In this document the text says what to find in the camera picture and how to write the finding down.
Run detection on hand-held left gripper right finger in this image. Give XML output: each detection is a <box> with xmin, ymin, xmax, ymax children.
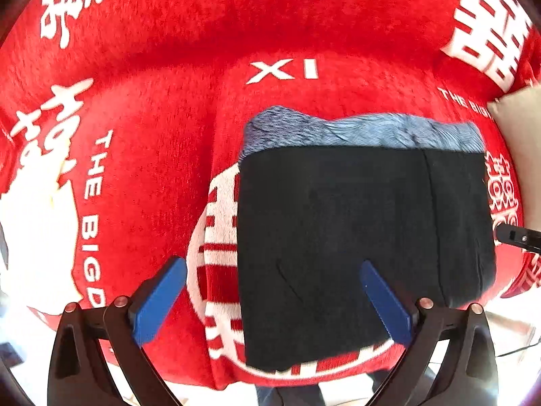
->
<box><xmin>359</xmin><ymin>260</ymin><xmax>501</xmax><ymax>406</ymax></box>

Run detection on person's leg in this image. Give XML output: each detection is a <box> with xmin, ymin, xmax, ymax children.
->
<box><xmin>255</xmin><ymin>383</ymin><xmax>327</xmax><ymax>406</ymax></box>

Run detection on beige pillow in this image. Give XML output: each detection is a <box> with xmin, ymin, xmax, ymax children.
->
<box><xmin>486</xmin><ymin>86</ymin><xmax>541</xmax><ymax>231</ymax></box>

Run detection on red printed blanket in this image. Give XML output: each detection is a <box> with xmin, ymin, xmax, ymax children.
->
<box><xmin>0</xmin><ymin>0</ymin><xmax>541</xmax><ymax>392</ymax></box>

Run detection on dark navy pants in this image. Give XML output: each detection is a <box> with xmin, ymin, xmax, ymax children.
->
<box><xmin>236</xmin><ymin>106</ymin><xmax>498</xmax><ymax>374</ymax></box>

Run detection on thin cable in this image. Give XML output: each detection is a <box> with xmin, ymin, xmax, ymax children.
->
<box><xmin>495</xmin><ymin>340</ymin><xmax>541</xmax><ymax>358</ymax></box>

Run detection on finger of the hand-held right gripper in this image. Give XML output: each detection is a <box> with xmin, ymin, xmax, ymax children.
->
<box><xmin>494</xmin><ymin>222</ymin><xmax>541</xmax><ymax>257</ymax></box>

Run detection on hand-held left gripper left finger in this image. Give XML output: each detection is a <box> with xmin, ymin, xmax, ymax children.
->
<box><xmin>46</xmin><ymin>256</ymin><xmax>189</xmax><ymax>406</ymax></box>

